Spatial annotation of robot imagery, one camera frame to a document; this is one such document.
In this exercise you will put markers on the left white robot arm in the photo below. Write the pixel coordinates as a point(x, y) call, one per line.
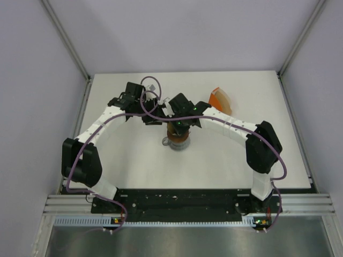
point(80, 156)

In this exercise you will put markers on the single brown paper filter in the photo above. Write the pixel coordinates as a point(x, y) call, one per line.
point(177, 129)

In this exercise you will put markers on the orange coffee filter box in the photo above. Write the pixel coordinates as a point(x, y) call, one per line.
point(214, 101)

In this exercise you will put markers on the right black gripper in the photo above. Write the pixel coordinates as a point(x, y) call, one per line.
point(180, 130)

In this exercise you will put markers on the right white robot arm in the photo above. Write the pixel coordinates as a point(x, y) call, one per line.
point(262, 146)

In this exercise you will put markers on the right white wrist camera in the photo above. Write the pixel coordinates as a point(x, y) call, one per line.
point(166, 107)

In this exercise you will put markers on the grey slotted cable duct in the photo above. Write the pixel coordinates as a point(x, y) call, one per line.
point(107, 221)

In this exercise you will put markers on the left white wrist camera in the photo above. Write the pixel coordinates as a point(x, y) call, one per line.
point(150, 88)

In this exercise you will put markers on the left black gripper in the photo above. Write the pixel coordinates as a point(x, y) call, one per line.
point(157, 116)

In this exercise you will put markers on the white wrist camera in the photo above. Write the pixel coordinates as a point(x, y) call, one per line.
point(166, 107)
point(150, 88)

